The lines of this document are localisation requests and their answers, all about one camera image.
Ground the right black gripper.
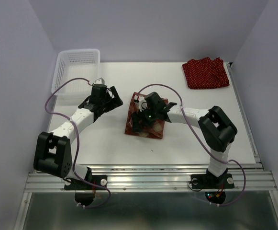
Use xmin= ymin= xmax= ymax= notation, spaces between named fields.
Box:
xmin=131 ymin=105 xmax=158 ymax=133

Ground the red cream plaid skirt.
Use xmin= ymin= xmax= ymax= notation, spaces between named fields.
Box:
xmin=124 ymin=92 xmax=165 ymax=139

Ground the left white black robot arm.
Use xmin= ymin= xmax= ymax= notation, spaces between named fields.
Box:
xmin=33 ymin=84 xmax=123 ymax=189

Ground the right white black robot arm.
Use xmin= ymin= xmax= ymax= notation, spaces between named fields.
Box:
xmin=129 ymin=92 xmax=237 ymax=187

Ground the white plastic basket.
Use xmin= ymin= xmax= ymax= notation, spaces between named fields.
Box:
xmin=51 ymin=49 xmax=100 ymax=99

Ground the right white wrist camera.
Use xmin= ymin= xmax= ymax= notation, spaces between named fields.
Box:
xmin=134 ymin=95 xmax=148 ymax=112

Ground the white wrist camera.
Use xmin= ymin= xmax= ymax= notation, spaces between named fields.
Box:
xmin=91 ymin=78 xmax=105 ymax=87
xmin=134 ymin=95 xmax=148 ymax=112

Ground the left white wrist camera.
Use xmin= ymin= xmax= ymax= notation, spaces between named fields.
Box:
xmin=91 ymin=78 xmax=105 ymax=87

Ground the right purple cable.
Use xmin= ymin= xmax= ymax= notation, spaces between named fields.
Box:
xmin=137 ymin=83 xmax=246 ymax=207

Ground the purple cable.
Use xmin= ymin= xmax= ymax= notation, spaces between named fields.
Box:
xmin=137 ymin=83 xmax=246 ymax=207
xmin=44 ymin=78 xmax=111 ymax=208

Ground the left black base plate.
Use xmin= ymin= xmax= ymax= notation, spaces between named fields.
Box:
xmin=61 ymin=174 xmax=109 ymax=191

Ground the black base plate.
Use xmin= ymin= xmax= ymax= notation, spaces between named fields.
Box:
xmin=189 ymin=173 xmax=235 ymax=190
xmin=61 ymin=174 xmax=109 ymax=191

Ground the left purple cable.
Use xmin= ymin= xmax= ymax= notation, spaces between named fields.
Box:
xmin=44 ymin=78 xmax=111 ymax=208

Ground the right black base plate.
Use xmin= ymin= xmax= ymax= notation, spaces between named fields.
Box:
xmin=189 ymin=173 xmax=235 ymax=190

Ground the aluminium rail frame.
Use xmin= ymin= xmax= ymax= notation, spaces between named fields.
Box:
xmin=15 ymin=63 xmax=278 ymax=230

